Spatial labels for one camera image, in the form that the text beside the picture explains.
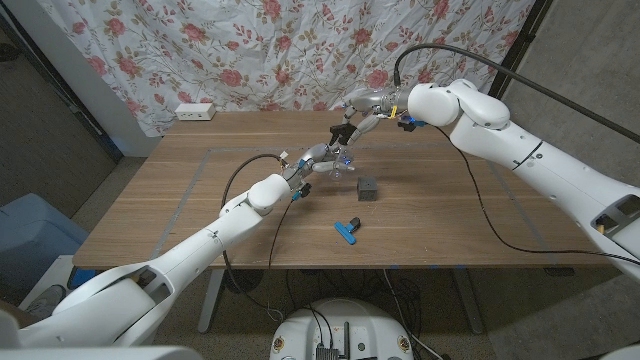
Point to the black backdrop stand pole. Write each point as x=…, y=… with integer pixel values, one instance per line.
x=87, y=122
x=516, y=55

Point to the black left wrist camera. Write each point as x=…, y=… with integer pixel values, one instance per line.
x=302, y=191

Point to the person's forearm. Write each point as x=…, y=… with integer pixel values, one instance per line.
x=15, y=315

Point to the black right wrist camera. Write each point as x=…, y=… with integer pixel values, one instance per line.
x=407, y=124

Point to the blue black-rimmed floor pad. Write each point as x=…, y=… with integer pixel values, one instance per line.
x=82, y=277

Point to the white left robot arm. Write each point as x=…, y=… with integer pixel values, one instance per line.
x=200, y=250

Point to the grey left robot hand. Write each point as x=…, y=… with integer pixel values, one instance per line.
x=315, y=152

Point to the white table leg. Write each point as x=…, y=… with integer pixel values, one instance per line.
x=210, y=300
x=467, y=300

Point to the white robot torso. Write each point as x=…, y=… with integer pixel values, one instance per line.
x=300, y=330

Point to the black round floor object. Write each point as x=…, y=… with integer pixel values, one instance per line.
x=242, y=280

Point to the blue plastic bin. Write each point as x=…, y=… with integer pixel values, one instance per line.
x=30, y=225

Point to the black spray bottle cap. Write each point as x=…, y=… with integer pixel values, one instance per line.
x=341, y=132

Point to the dark grey block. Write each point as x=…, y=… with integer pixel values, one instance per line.
x=367, y=189

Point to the blue and black clip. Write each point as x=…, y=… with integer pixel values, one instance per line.
x=345, y=232

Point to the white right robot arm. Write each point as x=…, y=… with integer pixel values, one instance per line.
x=550, y=165

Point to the clear plastic spray bottle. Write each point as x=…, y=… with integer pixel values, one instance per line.
x=337, y=175

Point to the white power strip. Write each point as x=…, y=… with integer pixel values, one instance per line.
x=195, y=111

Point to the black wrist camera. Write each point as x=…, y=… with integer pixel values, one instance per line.
x=302, y=191
x=407, y=124

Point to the floral backdrop cloth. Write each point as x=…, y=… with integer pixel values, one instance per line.
x=250, y=50

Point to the grey shoe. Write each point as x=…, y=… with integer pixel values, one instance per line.
x=47, y=300

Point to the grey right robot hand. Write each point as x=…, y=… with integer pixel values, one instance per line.
x=380, y=100

